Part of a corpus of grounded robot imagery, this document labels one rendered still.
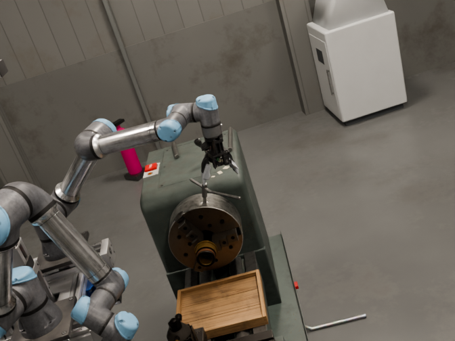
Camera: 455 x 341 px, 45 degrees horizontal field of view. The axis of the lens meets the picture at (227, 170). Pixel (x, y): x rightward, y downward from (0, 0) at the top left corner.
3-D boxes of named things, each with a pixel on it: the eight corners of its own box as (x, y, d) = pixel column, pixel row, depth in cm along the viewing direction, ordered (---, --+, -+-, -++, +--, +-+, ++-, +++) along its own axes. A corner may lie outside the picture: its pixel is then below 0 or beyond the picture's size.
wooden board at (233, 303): (180, 297, 235) (177, 289, 233) (261, 276, 232) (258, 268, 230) (177, 346, 208) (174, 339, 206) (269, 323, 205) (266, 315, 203)
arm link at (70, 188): (36, 213, 240) (83, 124, 211) (54, 195, 253) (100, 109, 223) (59, 228, 241) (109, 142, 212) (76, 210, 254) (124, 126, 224)
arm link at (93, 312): (84, 296, 170) (114, 314, 170) (65, 321, 161) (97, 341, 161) (92, 281, 165) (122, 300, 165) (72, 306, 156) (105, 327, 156)
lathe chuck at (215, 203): (171, 260, 243) (167, 197, 230) (242, 258, 244) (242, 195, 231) (170, 272, 235) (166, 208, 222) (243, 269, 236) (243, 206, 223)
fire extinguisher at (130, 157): (149, 166, 612) (129, 113, 584) (150, 176, 586) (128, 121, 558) (126, 174, 611) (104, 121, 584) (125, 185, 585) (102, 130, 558)
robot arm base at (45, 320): (17, 344, 187) (4, 323, 183) (26, 316, 201) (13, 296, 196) (59, 330, 187) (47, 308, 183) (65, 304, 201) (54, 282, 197)
